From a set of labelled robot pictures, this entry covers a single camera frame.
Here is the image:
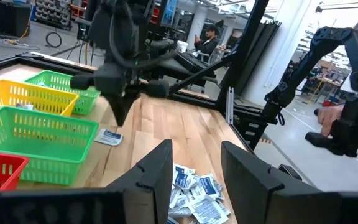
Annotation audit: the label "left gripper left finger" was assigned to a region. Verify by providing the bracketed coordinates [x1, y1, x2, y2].
[106, 139, 174, 224]

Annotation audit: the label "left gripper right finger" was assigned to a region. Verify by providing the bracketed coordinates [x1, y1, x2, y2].
[221, 141, 285, 224]

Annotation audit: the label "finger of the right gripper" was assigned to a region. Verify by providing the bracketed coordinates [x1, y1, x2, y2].
[121, 90, 143, 127]
[103, 91, 124, 127]

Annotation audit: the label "pile of crumpled newspaper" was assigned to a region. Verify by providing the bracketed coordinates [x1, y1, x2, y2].
[172, 164, 197, 190]
[188, 197, 229, 224]

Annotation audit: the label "green plastic basket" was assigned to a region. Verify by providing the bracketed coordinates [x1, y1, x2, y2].
[24, 69, 101, 116]
[0, 105, 100, 187]

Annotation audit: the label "person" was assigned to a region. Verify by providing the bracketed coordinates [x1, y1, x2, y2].
[193, 24, 221, 62]

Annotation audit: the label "short silver extrusion piece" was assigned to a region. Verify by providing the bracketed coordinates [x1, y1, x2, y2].
[227, 86, 234, 125]

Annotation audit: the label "yellow plastic basket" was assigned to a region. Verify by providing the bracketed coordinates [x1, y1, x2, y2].
[0, 79, 80, 118]

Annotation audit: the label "blue lit screen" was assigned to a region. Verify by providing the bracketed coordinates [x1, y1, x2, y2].
[160, 0, 178, 28]

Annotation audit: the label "black flat panels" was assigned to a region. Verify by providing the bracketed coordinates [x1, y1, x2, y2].
[237, 20, 282, 105]

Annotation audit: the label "parts bin shelf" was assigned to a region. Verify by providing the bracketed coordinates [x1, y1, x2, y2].
[35, 0, 71, 29]

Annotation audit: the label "black cabinet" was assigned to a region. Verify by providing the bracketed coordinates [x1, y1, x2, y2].
[0, 1, 32, 38]

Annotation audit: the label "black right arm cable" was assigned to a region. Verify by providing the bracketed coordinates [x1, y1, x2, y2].
[108, 4, 176, 69]

